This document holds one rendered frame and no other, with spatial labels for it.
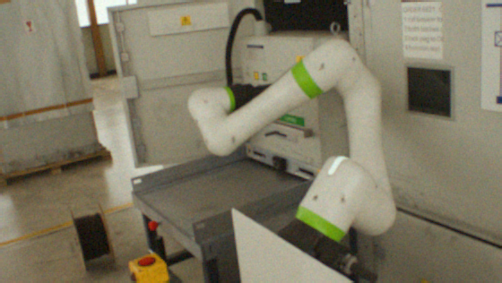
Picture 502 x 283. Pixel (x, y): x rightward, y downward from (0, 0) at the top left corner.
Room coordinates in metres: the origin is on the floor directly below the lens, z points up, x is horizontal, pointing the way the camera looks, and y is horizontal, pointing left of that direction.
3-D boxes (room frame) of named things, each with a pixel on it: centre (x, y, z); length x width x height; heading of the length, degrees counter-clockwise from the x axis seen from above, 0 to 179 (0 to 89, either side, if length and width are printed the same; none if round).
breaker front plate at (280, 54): (1.91, -0.10, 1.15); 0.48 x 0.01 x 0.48; 31
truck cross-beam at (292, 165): (1.91, -0.12, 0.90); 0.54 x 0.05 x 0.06; 31
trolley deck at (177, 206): (1.80, 0.07, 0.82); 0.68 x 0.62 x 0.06; 121
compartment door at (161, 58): (2.26, 0.26, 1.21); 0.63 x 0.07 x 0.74; 95
